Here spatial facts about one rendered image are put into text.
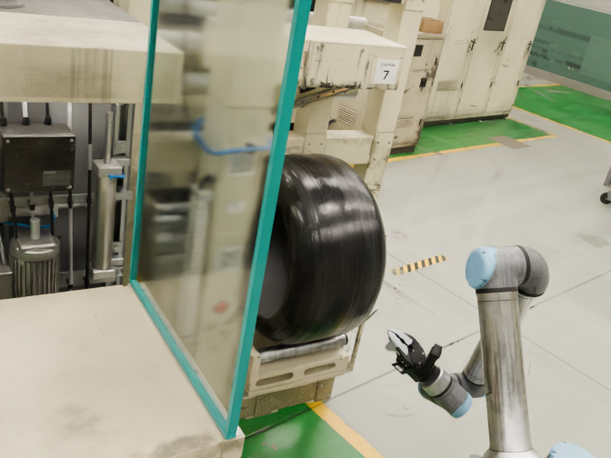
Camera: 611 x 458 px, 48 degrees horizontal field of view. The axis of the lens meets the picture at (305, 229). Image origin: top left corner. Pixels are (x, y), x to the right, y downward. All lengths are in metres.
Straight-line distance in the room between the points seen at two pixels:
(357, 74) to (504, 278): 0.79
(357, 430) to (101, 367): 2.08
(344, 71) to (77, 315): 1.13
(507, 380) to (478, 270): 0.30
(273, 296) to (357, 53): 0.85
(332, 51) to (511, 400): 1.13
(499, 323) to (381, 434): 1.51
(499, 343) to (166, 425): 1.00
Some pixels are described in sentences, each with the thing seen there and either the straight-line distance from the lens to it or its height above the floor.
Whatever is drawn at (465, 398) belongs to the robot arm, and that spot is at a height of 0.84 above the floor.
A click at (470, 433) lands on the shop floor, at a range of 3.53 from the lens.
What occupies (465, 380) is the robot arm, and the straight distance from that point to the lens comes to 2.38.
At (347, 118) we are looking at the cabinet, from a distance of 6.82.
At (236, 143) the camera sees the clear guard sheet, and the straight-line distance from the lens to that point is 1.09.
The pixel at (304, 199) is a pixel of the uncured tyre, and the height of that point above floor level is 1.42.
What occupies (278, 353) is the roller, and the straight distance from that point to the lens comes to 2.10.
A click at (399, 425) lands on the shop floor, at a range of 3.42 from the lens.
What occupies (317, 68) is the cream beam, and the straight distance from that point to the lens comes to 2.12.
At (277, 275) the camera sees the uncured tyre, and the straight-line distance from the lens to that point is 2.37.
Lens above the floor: 2.13
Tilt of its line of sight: 25 degrees down
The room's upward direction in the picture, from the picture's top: 11 degrees clockwise
